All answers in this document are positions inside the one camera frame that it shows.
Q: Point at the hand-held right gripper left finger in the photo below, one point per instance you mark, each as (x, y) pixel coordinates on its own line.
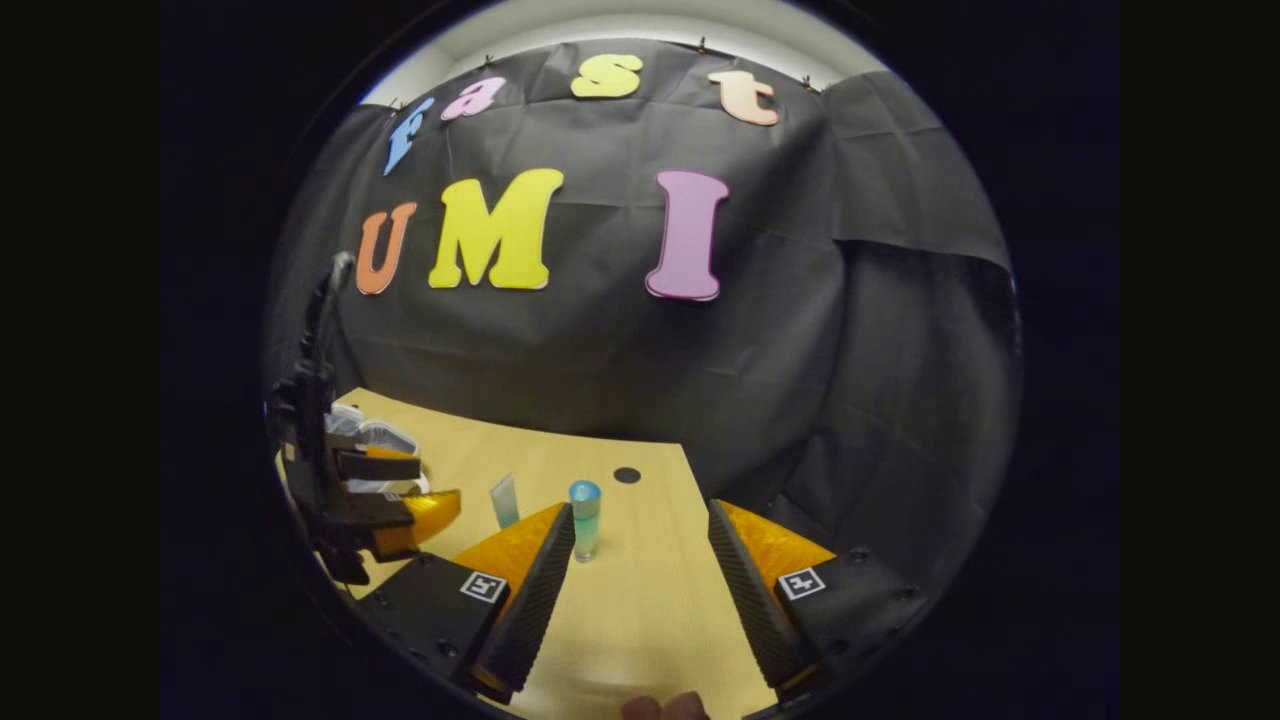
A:
(535, 610)

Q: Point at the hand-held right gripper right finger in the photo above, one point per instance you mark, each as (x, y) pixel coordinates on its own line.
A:
(750, 600)

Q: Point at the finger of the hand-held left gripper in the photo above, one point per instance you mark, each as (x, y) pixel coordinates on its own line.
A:
(380, 468)
(385, 515)

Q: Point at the white suitcase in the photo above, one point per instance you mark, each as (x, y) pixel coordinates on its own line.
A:
(385, 435)

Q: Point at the blue skin care bottle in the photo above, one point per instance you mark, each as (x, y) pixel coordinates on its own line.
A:
(585, 520)

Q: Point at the blue skin care tube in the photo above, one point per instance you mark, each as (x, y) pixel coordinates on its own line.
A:
(505, 505)

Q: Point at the black backdrop cloth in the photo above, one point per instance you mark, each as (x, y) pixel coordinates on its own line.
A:
(620, 380)

